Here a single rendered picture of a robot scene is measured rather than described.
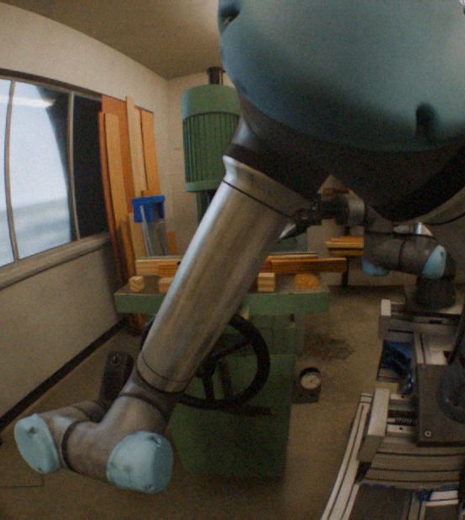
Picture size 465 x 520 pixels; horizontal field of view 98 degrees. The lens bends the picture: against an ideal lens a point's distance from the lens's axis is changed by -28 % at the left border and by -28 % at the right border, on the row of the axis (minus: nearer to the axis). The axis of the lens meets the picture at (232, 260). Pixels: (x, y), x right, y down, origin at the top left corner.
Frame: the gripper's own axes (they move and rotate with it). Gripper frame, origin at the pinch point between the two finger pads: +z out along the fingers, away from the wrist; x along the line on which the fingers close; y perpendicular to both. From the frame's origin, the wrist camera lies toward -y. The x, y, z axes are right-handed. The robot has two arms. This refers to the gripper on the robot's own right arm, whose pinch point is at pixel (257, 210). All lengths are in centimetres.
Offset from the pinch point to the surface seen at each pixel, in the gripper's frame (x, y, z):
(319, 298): 22.3, -2.1, -15.5
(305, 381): 45.1, 1.7, -12.9
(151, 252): 20, -85, 64
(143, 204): -8, -84, 66
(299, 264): 16.1, -17.0, -11.9
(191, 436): 79, -8, 25
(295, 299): 22.4, -2.1, -9.3
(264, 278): 16.9, -3.0, -1.3
